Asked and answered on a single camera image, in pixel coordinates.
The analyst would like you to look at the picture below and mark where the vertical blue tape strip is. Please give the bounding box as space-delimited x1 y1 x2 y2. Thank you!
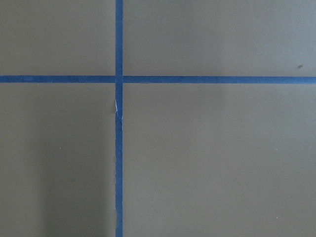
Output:
115 0 123 237

